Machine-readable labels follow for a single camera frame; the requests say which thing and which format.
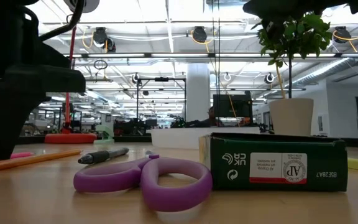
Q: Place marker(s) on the white building column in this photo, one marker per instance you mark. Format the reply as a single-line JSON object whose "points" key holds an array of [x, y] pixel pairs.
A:
{"points": [[197, 93]]}

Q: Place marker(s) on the red desk lamp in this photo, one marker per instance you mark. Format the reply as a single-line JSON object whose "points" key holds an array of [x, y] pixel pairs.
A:
{"points": [[70, 138]]}

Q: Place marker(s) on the mint green stapler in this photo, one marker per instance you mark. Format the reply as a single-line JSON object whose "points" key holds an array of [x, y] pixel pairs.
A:
{"points": [[106, 133]]}

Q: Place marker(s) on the green leafy plant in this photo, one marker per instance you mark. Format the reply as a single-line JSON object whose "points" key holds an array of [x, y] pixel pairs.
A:
{"points": [[303, 34]]}

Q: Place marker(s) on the person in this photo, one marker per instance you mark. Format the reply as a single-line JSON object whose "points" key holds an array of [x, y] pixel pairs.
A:
{"points": [[211, 118]]}

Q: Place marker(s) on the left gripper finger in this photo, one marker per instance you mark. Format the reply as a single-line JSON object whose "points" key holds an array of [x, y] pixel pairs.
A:
{"points": [[8, 130]]}

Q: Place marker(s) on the black metal frame rig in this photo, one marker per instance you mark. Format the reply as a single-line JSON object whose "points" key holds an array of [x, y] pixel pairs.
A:
{"points": [[137, 99]]}

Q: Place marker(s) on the orange pencil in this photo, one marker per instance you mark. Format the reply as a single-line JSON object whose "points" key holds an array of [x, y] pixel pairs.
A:
{"points": [[26, 160]]}

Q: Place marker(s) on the white plant pot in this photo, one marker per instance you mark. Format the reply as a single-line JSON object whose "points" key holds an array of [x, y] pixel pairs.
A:
{"points": [[291, 118]]}

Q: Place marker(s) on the black computer monitor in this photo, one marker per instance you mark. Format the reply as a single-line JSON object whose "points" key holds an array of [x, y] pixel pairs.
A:
{"points": [[232, 105]]}

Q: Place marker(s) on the pink highlighter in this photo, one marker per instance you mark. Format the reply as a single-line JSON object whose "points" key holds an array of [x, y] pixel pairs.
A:
{"points": [[20, 154]]}

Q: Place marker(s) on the green crayon box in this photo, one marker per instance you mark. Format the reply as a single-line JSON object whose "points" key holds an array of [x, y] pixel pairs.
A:
{"points": [[275, 168]]}

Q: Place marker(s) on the black pen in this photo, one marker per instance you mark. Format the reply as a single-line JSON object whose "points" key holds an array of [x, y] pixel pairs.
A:
{"points": [[104, 155]]}

